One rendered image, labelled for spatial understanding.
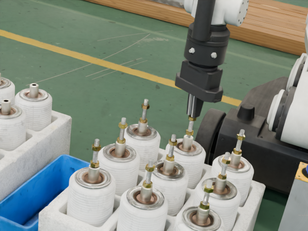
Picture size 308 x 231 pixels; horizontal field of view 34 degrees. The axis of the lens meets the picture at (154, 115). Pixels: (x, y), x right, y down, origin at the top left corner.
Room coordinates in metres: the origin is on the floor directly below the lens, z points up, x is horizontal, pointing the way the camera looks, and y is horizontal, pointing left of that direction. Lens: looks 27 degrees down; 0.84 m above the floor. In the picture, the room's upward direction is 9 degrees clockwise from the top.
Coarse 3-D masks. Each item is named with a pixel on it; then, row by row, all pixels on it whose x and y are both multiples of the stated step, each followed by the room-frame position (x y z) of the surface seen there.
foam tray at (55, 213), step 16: (208, 176) 1.03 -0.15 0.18; (64, 192) 0.88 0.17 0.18; (192, 192) 0.96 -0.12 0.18; (256, 192) 1.00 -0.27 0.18; (48, 208) 0.82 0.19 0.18; (64, 208) 0.85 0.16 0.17; (240, 208) 0.92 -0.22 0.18; (256, 208) 0.94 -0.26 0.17; (48, 224) 0.79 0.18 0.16; (64, 224) 0.78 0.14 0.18; (80, 224) 0.79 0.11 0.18; (112, 224) 0.80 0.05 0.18; (240, 224) 0.87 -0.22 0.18
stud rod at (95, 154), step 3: (96, 141) 0.84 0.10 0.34; (96, 144) 0.84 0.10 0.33; (93, 153) 0.85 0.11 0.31; (96, 153) 0.84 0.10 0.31; (93, 156) 0.85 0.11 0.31; (96, 156) 0.85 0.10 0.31; (93, 159) 0.85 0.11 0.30; (96, 159) 0.85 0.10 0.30; (93, 162) 0.85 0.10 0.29; (96, 162) 0.85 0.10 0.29
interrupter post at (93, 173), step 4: (92, 168) 0.84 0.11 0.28; (96, 168) 0.84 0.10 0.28; (88, 172) 0.84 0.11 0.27; (92, 172) 0.84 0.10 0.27; (96, 172) 0.84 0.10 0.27; (88, 176) 0.84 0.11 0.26; (92, 176) 0.84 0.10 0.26; (96, 176) 0.84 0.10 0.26; (92, 180) 0.84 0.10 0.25; (96, 180) 0.84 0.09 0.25
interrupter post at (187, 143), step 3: (186, 135) 1.04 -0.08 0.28; (183, 138) 1.03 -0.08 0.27; (186, 138) 1.02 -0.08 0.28; (189, 138) 1.02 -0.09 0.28; (192, 138) 1.03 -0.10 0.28; (183, 141) 1.03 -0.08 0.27; (186, 141) 1.02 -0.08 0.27; (189, 141) 1.02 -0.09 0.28; (183, 144) 1.03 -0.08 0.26; (186, 144) 1.02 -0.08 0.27; (189, 144) 1.02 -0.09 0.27; (183, 147) 1.02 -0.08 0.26; (186, 147) 1.02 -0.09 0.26; (189, 147) 1.02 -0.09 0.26
